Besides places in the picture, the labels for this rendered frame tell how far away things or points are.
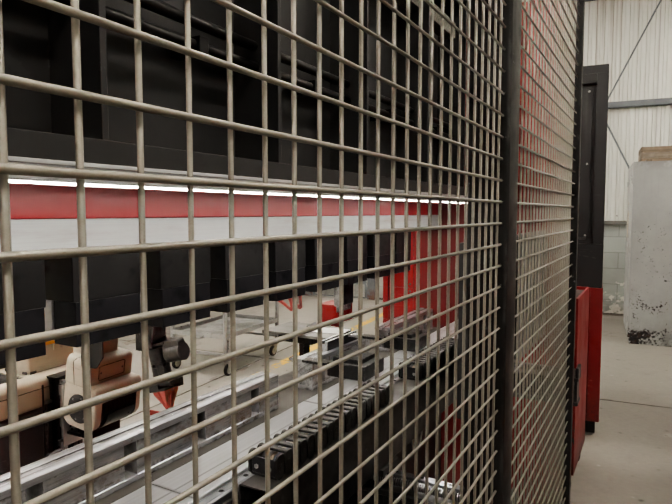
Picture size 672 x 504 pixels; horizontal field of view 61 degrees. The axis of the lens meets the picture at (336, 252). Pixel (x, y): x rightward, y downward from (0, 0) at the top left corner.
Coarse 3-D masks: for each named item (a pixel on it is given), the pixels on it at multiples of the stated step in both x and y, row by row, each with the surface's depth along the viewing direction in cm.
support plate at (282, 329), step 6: (282, 324) 209; (288, 324) 209; (300, 324) 209; (306, 324) 209; (270, 330) 199; (276, 330) 199; (282, 330) 199; (288, 330) 199; (300, 336) 192; (306, 336) 190; (312, 336) 189; (324, 336) 189; (330, 336) 189
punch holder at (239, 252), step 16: (224, 256) 133; (240, 256) 138; (256, 256) 144; (224, 272) 134; (240, 272) 138; (256, 272) 144; (224, 288) 134; (240, 288) 138; (256, 288) 144; (224, 304) 135; (240, 304) 139; (256, 304) 144
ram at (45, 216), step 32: (32, 192) 92; (64, 192) 97; (96, 192) 102; (128, 192) 108; (160, 192) 115; (32, 224) 92; (64, 224) 97; (96, 224) 102; (128, 224) 109; (160, 224) 116; (224, 224) 133; (256, 224) 143; (288, 224) 155; (352, 224) 188; (384, 224) 210; (416, 224) 238
